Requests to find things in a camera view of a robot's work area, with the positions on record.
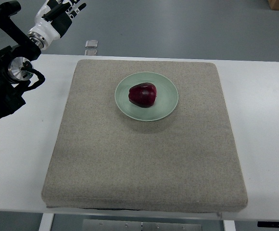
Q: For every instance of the white table leg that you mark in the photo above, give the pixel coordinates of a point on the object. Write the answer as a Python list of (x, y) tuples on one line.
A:
[(46, 222), (229, 225)]

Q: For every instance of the white left table leg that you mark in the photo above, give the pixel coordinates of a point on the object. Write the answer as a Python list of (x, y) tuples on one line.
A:
[(46, 222)]

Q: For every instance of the metal table base plate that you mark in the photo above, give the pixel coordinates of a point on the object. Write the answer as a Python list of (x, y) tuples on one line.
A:
[(115, 225)]

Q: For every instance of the red apple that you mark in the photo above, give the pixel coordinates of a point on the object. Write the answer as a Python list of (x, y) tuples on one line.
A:
[(143, 94)]

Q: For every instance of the beige fabric cushion mat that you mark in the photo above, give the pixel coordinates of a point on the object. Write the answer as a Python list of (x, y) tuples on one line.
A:
[(185, 162)]

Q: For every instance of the white right table leg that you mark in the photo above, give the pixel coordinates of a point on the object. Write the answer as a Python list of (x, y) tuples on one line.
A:
[(229, 225)]

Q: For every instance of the light green plate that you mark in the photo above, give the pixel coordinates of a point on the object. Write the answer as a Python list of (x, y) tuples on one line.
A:
[(165, 103)]

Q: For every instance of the black table control panel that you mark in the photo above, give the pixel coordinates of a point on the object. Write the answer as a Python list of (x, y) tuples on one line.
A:
[(268, 224)]

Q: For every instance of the upper floor socket cover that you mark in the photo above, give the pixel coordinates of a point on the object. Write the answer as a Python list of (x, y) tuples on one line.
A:
[(91, 44)]

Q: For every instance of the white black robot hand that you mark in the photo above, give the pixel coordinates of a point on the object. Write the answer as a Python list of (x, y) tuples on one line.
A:
[(54, 19)]

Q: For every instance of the lower floor socket cover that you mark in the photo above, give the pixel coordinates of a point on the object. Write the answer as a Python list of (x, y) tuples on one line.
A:
[(91, 52)]

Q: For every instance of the floor socket cover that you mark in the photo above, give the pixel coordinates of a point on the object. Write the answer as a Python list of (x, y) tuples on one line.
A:
[(91, 44), (91, 52)]

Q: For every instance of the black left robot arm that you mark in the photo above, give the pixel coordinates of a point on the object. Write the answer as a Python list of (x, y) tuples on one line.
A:
[(17, 74)]

